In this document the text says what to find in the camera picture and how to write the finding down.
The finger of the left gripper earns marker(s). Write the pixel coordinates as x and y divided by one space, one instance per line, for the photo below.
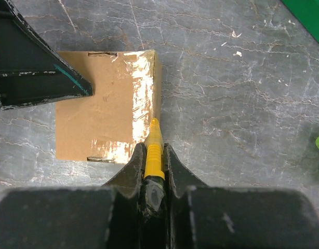
31 73

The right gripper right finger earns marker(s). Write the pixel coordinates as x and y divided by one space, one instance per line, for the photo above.
201 216

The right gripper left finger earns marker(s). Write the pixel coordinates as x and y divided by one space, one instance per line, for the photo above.
75 217

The yellow utility knife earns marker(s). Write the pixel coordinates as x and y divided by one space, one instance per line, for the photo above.
154 176

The brown cardboard express box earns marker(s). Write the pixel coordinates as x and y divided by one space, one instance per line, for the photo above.
107 125

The green plastic tray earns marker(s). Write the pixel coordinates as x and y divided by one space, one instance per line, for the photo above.
307 13

